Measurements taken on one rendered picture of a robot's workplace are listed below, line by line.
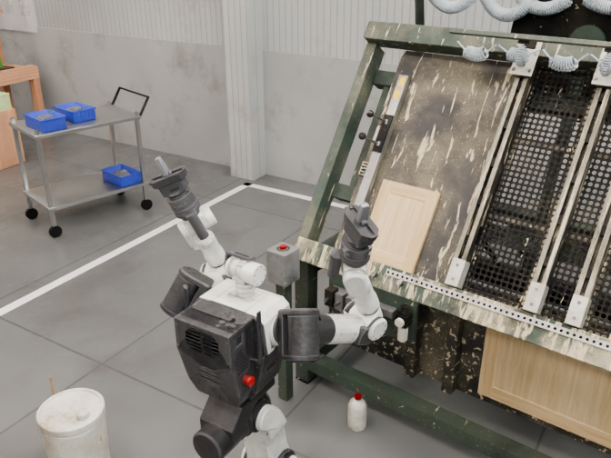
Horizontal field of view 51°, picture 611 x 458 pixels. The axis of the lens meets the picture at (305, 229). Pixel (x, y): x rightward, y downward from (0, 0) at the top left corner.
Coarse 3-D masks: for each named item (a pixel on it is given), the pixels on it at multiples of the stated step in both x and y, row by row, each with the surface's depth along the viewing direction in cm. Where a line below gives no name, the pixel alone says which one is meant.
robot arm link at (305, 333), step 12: (288, 324) 180; (300, 324) 178; (312, 324) 178; (324, 324) 182; (288, 336) 180; (300, 336) 177; (312, 336) 178; (324, 336) 182; (288, 348) 180; (300, 348) 177; (312, 348) 177
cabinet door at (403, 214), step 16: (384, 192) 318; (400, 192) 314; (416, 192) 309; (432, 192) 305; (384, 208) 316; (400, 208) 312; (416, 208) 308; (432, 208) 303; (384, 224) 315; (400, 224) 310; (416, 224) 305; (384, 240) 313; (400, 240) 308; (416, 240) 304; (384, 256) 310; (400, 256) 306; (416, 256) 302
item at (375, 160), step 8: (408, 80) 325; (400, 88) 324; (392, 96) 326; (400, 96) 323; (392, 104) 325; (400, 104) 325; (392, 112) 324; (392, 128) 325; (384, 144) 322; (376, 152) 323; (384, 152) 324; (376, 160) 322; (368, 168) 324; (376, 168) 323; (368, 176) 322; (368, 184) 321; (360, 192) 323; (368, 192) 322; (360, 200) 322; (344, 232) 323
